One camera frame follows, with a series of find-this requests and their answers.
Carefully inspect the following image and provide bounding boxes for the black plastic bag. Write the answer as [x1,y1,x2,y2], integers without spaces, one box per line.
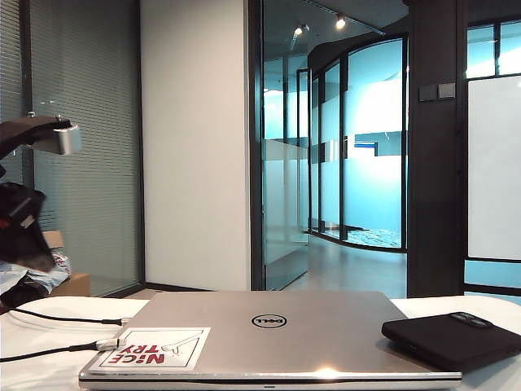
[0,280,52,309]

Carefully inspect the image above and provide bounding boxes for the silver Dell laptop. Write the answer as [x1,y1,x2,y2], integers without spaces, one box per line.
[77,289,464,390]

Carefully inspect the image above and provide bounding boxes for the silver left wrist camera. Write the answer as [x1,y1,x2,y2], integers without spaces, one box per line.
[52,124,82,156]

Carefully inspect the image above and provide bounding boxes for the thin black cable silver plug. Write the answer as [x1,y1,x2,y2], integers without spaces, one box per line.
[7,307,134,327]

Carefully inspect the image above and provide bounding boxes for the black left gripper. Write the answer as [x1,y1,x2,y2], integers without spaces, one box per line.
[0,181,56,272]

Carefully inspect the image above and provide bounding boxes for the black braided charging cable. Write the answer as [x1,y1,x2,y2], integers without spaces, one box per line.
[0,334,125,364]

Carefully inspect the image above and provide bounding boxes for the brown cardboard box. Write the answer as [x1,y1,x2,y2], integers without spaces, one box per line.
[42,230,65,250]
[50,272,91,297]

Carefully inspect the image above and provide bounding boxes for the white NICE TRY sticker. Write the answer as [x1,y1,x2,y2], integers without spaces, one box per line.
[90,326,212,371]

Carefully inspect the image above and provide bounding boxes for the grey window blinds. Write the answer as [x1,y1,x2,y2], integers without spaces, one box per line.
[30,0,142,297]

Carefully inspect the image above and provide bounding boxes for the black left camera bracket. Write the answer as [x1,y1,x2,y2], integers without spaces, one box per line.
[0,115,73,152]

